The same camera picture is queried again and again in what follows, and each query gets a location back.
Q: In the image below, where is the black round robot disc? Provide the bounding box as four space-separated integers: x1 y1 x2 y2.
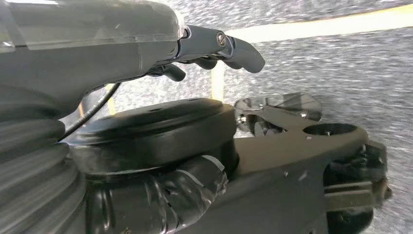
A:
63 97 240 176

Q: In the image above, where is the shiny metal plate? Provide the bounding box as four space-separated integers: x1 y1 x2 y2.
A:
234 92 323 135

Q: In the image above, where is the yellow floor tape line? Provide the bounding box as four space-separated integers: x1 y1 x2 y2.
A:
211 3 413 101

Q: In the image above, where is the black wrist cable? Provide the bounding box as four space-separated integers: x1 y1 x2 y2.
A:
58 82 122 143

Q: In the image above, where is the dark grey robot bracket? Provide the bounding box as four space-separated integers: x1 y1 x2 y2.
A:
174 106 393 234

